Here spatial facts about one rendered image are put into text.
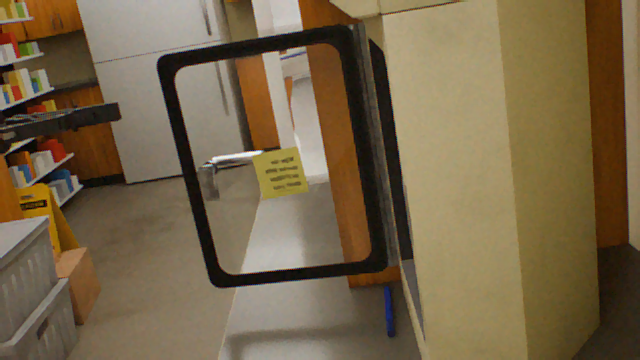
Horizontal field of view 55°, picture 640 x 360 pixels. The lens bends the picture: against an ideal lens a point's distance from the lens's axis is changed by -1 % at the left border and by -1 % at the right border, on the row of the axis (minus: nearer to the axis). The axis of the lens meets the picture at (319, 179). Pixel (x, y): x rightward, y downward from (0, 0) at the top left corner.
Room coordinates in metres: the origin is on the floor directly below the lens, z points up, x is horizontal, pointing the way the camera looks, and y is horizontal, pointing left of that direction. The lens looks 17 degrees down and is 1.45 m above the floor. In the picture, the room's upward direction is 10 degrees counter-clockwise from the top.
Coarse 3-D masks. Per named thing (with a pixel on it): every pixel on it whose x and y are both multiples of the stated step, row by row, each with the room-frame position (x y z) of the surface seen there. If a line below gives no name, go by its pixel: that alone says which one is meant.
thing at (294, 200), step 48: (192, 96) 0.97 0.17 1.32; (240, 96) 0.95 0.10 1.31; (288, 96) 0.94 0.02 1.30; (336, 96) 0.93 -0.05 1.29; (192, 144) 0.97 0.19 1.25; (240, 144) 0.96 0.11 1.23; (288, 144) 0.94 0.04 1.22; (336, 144) 0.93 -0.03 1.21; (240, 192) 0.96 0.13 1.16; (288, 192) 0.95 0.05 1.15; (336, 192) 0.93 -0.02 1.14; (240, 240) 0.96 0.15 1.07; (288, 240) 0.95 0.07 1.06; (336, 240) 0.93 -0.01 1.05
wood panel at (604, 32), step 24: (312, 0) 0.99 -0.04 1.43; (600, 0) 0.96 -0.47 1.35; (312, 24) 0.99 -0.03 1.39; (600, 24) 0.96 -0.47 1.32; (600, 48) 0.96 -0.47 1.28; (600, 72) 0.96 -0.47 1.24; (600, 96) 0.96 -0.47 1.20; (624, 96) 0.96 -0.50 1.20; (600, 120) 0.96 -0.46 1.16; (624, 120) 0.96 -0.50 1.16; (600, 144) 0.96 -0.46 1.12; (624, 144) 0.96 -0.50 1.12; (600, 168) 0.96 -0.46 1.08; (624, 168) 0.96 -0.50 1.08; (600, 192) 0.96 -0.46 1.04; (624, 192) 0.96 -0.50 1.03; (600, 216) 0.96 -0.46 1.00; (624, 216) 0.96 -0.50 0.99; (600, 240) 0.96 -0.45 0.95; (624, 240) 0.96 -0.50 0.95
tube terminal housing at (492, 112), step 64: (384, 0) 0.61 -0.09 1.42; (448, 0) 0.61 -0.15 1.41; (512, 0) 0.63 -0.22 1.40; (576, 0) 0.72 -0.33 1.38; (448, 64) 0.61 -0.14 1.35; (512, 64) 0.62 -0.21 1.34; (576, 64) 0.72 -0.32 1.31; (448, 128) 0.61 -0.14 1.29; (512, 128) 0.61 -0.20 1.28; (576, 128) 0.71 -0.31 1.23; (448, 192) 0.61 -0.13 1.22; (512, 192) 0.61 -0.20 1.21; (576, 192) 0.71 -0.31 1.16; (448, 256) 0.61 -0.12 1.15; (512, 256) 0.61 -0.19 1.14; (576, 256) 0.70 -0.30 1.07; (448, 320) 0.61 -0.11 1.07; (512, 320) 0.61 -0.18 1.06; (576, 320) 0.69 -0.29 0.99
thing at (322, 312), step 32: (608, 256) 0.93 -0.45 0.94; (256, 288) 1.05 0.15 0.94; (288, 288) 1.03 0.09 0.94; (320, 288) 1.01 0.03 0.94; (352, 288) 0.98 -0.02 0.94; (608, 288) 0.83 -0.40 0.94; (256, 320) 0.93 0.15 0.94; (288, 320) 0.91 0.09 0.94; (320, 320) 0.89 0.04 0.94; (352, 320) 0.88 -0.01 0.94; (384, 320) 0.86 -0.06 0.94; (608, 320) 0.75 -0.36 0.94; (224, 352) 0.85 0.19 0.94; (256, 352) 0.83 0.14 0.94; (288, 352) 0.82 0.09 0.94; (320, 352) 0.80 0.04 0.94; (352, 352) 0.79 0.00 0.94; (384, 352) 0.77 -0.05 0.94; (416, 352) 0.76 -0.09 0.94; (608, 352) 0.68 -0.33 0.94
